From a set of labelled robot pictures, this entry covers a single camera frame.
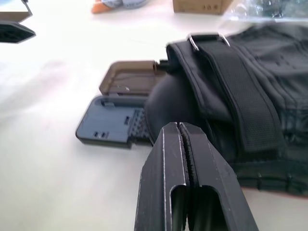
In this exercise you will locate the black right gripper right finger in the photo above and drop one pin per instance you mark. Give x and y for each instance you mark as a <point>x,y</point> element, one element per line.
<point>211,178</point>

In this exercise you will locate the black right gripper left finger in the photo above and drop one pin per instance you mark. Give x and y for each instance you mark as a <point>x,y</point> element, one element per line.
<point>158,183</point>

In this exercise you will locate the orange and grey tool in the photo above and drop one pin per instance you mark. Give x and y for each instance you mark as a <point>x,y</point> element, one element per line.
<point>115,6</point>

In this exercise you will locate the brown cardboard box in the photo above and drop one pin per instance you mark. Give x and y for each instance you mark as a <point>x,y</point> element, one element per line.
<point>199,6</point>

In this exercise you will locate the dark grey plastic case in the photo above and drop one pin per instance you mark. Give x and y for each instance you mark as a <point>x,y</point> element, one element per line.
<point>115,115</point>

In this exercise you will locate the clear plastic bag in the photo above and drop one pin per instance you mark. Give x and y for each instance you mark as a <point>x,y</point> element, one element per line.
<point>269,12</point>

